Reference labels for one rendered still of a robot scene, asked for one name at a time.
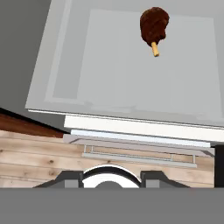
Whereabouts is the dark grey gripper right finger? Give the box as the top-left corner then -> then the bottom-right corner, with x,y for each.
140,171 -> 193,189

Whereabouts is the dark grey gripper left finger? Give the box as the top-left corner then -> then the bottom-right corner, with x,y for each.
32,171 -> 85,189

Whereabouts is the grey fridge drawer front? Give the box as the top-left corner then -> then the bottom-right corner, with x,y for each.
62,129 -> 217,158

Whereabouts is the brown steak with bone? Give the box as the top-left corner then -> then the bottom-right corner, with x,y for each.
139,6 -> 171,58

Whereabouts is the white and black round thing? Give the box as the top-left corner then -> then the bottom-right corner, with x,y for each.
81,164 -> 142,189

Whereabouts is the silver drawer handle bar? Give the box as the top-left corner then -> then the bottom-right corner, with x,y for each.
80,143 -> 199,169

